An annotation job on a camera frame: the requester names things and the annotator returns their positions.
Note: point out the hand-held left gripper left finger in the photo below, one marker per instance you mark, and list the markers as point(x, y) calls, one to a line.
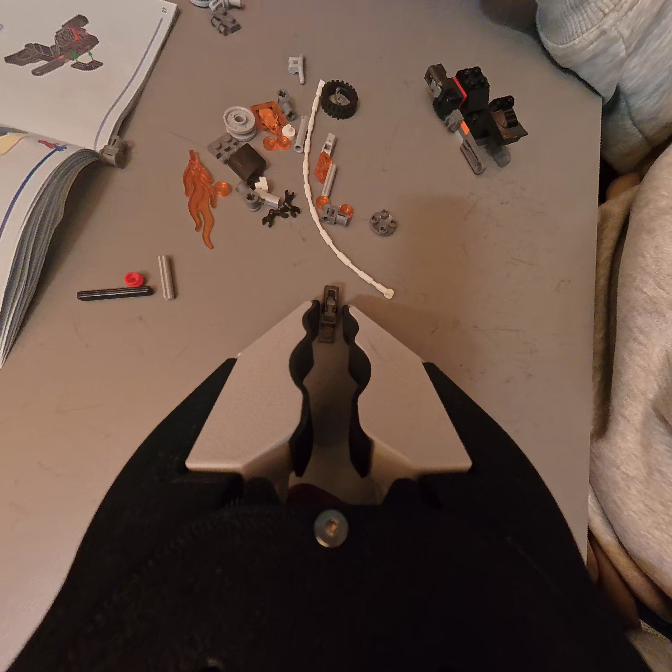
point(246, 409)

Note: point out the black lego tire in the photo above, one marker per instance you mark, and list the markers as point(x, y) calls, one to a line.
point(325, 99)

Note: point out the red round lego stud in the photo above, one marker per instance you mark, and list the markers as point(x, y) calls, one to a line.
point(134, 279)

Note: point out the orange round lego stud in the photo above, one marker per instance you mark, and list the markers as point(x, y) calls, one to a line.
point(269, 143)
point(223, 189)
point(322, 202)
point(284, 143)
point(346, 210)

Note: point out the grey lego connector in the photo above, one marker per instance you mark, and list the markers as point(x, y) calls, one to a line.
point(114, 152)

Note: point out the grey lego joint piece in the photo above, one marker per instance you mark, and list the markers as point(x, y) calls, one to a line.
point(252, 195)

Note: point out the orange lego flame piece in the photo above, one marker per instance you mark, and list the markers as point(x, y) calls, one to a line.
point(198, 189)

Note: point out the light grey lego clip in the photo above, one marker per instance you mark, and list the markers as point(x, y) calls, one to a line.
point(328, 143)

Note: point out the person's beige pants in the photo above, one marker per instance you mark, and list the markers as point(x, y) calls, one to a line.
point(630, 367)

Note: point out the dark grey round lego plate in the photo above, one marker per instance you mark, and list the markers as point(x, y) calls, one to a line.
point(383, 224)

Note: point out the person's light grey sweatshirt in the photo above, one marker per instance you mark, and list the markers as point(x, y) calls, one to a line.
point(603, 52)

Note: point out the black lego axle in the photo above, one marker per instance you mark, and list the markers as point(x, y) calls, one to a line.
point(115, 293)

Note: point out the lego instruction booklet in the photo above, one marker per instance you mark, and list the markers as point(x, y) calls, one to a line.
point(52, 105)

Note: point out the black lego claw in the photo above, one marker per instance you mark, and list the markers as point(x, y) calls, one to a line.
point(290, 206)
point(272, 216)

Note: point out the small dark motor part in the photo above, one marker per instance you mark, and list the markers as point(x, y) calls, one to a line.
point(245, 161)

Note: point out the light grey lego axle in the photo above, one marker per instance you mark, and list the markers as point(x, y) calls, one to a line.
point(166, 278)

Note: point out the black partial lego model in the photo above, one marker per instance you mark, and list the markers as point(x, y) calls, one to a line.
point(475, 105)

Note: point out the dark grey lego clip piece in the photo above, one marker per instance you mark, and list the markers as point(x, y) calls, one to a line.
point(225, 21)

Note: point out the dark grey lego pin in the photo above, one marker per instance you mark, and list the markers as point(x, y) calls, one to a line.
point(285, 102)

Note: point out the orange translucent lego slope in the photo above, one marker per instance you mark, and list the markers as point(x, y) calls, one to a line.
point(323, 168)

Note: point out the light grey lego pin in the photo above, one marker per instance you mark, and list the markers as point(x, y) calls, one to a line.
point(302, 134)

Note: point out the grey lego wheel hub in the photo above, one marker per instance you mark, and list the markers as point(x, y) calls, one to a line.
point(239, 123)

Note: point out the orange translucent lego plate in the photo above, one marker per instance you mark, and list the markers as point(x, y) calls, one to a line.
point(265, 113)

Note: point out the light grey lego bar piece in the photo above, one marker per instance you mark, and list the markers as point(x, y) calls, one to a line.
point(297, 68)

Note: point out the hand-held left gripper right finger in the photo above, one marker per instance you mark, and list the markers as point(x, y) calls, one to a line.
point(414, 414)

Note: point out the grey lego bracket piece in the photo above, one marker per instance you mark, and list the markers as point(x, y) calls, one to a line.
point(332, 216)

